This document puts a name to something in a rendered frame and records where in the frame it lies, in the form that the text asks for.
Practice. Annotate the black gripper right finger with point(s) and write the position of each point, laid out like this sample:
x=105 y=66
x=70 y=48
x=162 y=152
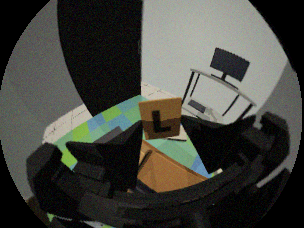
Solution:
x=213 y=141

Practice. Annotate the orange letter tile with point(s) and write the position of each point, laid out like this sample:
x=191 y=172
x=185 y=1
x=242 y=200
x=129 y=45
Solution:
x=160 y=117

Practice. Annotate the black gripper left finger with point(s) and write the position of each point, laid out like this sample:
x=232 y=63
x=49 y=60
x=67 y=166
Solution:
x=120 y=155

